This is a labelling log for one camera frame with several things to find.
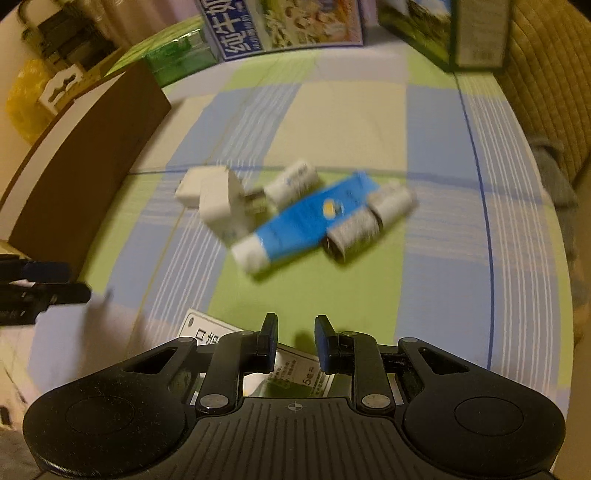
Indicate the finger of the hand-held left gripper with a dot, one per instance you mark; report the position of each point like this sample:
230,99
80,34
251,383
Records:
48,271
69,293

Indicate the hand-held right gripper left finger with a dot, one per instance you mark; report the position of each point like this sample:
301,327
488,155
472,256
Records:
269,344

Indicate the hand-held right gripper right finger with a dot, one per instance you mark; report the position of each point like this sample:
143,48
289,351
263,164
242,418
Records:
323,344

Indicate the green and white medicine box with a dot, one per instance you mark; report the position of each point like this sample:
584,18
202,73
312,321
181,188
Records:
298,364

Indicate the brown cardboard box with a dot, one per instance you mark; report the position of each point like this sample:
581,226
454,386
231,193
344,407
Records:
92,175

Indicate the blue tube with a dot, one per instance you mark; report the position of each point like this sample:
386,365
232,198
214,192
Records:
295,226

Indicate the white bottle with barcode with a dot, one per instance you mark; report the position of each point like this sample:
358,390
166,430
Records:
291,182

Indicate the white bottle with dark cap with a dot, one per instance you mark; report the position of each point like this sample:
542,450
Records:
355,233

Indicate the white plug adapter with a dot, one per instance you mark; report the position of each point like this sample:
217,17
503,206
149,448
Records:
221,217

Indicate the white charger block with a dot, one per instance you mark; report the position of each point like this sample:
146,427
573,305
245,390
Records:
191,189

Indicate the yellow plastic bag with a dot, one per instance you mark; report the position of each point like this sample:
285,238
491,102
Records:
23,101

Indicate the white cardboard flap with cutout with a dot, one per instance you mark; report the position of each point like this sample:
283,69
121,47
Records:
60,87

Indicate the black crate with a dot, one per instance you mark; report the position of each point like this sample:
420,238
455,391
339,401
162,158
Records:
69,37

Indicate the green drinks pack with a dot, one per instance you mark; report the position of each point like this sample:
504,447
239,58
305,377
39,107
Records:
184,60

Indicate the grey cloth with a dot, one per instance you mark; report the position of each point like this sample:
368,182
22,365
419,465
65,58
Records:
554,184

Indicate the blue milk carton box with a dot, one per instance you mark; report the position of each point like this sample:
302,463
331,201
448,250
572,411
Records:
295,27

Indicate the green cow milk carton box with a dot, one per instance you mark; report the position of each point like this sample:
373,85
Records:
475,37

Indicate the beige quilted chair cover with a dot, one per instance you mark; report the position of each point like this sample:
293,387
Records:
554,83

